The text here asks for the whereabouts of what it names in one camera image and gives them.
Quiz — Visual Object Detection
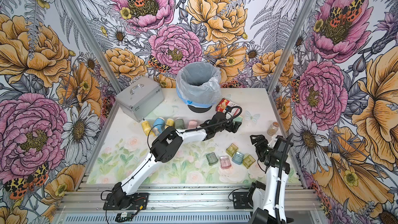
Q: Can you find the mint green pencil sharpener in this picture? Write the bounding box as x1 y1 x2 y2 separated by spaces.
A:
234 116 243 122

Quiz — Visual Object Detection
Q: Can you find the yellow transparent shavings tray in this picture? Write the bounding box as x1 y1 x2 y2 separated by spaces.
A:
226 144 238 157

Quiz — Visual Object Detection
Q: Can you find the blue transparent shavings tray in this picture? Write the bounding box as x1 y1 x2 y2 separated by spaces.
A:
232 151 245 165

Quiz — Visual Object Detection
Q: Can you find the pink transparent shavings tray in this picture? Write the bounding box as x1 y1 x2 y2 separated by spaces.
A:
219 156 232 170

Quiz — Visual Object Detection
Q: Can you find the grey green shavings tray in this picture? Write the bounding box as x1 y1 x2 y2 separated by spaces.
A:
206 152 219 166

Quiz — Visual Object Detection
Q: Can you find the pink pencil sharpener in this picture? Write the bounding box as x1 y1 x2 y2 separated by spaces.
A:
188 120 199 129

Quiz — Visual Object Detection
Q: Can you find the dark green pencil sharpener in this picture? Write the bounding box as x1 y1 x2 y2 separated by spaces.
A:
174 118 186 130

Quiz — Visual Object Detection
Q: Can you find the yellow pencil sharpener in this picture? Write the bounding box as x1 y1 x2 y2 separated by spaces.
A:
165 118 175 129
141 120 155 136

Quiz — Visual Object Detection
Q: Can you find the blue pencil sharpener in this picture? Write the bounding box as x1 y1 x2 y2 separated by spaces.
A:
152 117 165 136

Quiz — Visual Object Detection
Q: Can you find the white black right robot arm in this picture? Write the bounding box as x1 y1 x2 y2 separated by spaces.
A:
248 134 294 224

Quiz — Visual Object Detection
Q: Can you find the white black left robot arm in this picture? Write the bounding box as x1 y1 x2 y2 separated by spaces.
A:
103 106 242 211

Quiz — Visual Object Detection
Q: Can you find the red white cardboard box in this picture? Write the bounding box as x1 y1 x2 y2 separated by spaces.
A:
216 98 238 115

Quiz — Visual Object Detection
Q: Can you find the black bin with plastic liner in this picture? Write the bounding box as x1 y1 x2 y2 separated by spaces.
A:
176 62 221 113

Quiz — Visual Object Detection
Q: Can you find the silver metal case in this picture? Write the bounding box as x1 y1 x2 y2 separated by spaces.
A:
116 77 164 122

